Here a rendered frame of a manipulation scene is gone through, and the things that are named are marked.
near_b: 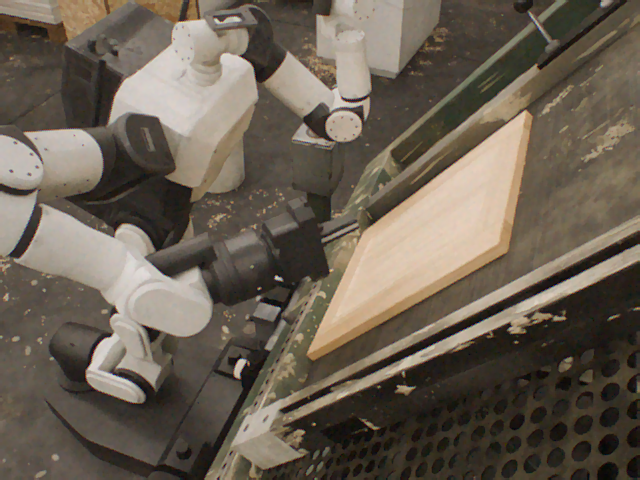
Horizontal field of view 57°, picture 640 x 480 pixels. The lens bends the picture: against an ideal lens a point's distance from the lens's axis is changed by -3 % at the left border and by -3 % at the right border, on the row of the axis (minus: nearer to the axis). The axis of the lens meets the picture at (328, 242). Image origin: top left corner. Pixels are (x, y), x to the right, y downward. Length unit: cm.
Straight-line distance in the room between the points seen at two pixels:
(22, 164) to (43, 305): 199
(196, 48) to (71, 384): 140
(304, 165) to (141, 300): 101
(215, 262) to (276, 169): 235
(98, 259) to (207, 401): 129
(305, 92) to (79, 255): 71
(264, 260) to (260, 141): 257
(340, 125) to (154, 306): 70
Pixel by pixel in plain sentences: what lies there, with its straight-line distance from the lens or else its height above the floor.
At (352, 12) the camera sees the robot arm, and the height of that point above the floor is 139.
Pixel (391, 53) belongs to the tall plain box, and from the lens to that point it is 383.
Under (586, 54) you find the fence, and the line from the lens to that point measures 118.
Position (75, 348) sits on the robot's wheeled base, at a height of 34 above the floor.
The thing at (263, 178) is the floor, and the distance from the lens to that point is 306.
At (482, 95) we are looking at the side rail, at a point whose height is 113.
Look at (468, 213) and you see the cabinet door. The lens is 101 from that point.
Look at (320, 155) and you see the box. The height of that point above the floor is 90.
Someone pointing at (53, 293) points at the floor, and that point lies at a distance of 272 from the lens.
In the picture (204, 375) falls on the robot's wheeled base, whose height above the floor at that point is 17.
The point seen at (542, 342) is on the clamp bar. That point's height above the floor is 138.
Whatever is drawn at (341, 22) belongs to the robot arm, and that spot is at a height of 133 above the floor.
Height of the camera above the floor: 184
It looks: 43 degrees down
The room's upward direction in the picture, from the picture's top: straight up
